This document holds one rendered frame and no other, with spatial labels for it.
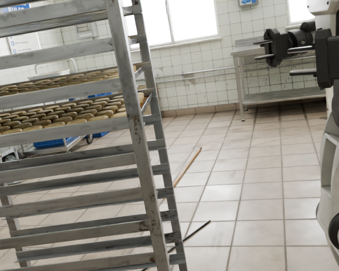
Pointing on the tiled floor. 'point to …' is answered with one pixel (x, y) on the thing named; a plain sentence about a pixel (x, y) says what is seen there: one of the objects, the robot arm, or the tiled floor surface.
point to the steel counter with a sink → (249, 48)
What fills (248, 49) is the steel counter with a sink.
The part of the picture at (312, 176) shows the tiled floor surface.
